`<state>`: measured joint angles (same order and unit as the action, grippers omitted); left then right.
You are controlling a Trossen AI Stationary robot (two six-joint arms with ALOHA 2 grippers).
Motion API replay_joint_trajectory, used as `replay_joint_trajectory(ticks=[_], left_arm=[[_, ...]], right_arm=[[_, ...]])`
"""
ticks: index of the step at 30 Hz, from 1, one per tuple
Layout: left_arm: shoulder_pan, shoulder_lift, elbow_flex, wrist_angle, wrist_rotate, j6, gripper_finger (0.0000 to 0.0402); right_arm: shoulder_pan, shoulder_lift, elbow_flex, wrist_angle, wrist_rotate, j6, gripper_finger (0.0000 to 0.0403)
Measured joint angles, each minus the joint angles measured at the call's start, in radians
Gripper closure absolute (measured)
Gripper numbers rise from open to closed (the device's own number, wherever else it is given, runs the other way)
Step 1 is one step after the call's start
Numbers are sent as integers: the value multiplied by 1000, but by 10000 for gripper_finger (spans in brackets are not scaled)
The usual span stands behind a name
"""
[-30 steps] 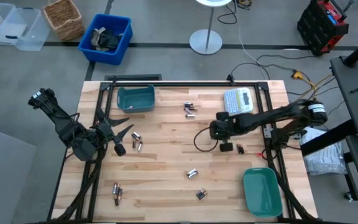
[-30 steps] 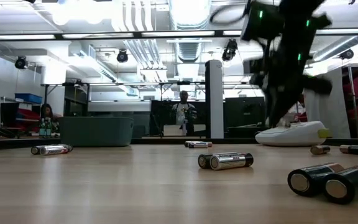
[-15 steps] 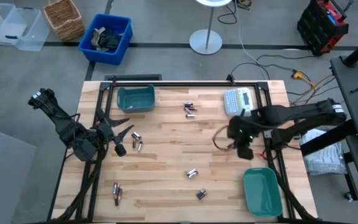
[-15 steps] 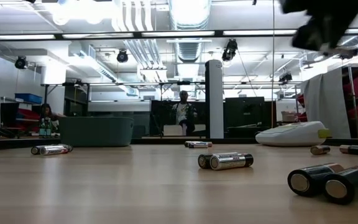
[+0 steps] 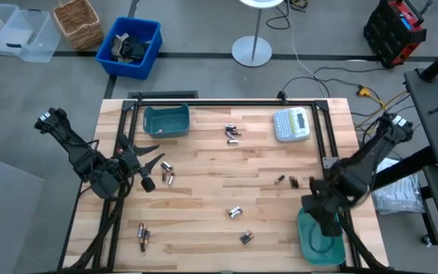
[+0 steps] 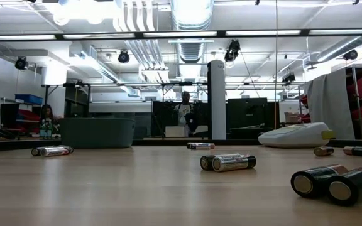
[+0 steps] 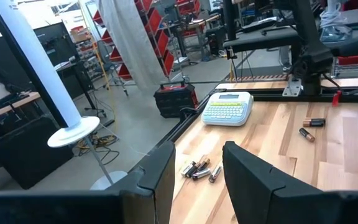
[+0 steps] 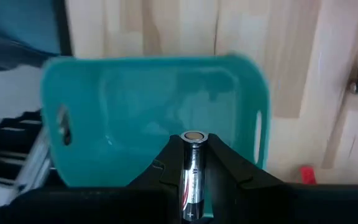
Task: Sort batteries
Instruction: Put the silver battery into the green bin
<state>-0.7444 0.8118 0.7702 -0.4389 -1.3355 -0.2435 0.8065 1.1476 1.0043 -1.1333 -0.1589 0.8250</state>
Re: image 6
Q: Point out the silver red-print battery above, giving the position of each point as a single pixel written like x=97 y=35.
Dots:
x=200 y=147
x=55 y=152

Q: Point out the slim AAA battery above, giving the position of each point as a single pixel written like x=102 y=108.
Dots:
x=213 y=145

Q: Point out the black copper-top battery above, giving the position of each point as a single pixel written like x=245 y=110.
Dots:
x=354 y=186
x=310 y=182

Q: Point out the dark copper-end battery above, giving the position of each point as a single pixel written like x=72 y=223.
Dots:
x=324 y=151

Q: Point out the person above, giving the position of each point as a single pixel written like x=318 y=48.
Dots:
x=46 y=113
x=184 y=110

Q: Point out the silver black AA battery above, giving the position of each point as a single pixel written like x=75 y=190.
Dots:
x=231 y=163
x=206 y=162

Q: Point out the black monitor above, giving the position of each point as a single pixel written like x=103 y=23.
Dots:
x=247 y=113

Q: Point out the black ceiling spotlight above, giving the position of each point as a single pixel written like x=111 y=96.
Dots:
x=288 y=78
x=21 y=63
x=350 y=55
x=232 y=50
x=123 y=57

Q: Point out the dark teal plastic bin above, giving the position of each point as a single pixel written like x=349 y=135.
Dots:
x=96 y=133

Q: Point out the cardboard box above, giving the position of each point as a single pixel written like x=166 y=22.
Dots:
x=291 y=117

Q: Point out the white label maker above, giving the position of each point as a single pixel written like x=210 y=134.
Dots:
x=294 y=136

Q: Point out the green bottle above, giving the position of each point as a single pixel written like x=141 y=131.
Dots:
x=42 y=131
x=49 y=130

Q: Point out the grey hanging cloth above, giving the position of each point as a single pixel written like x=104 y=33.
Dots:
x=328 y=103

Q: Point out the blue lidded storage box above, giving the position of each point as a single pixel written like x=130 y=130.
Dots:
x=28 y=99

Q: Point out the black aluminium table frame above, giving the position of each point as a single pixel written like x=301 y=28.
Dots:
x=168 y=142

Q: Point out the silver ventilation duct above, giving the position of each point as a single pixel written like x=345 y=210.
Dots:
x=191 y=50
x=341 y=48

